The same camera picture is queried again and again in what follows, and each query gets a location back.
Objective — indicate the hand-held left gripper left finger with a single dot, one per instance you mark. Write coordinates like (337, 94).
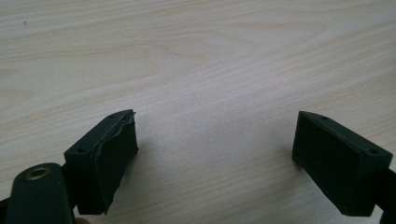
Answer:
(102, 161)

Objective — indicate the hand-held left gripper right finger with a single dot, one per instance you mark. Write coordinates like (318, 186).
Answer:
(336, 161)

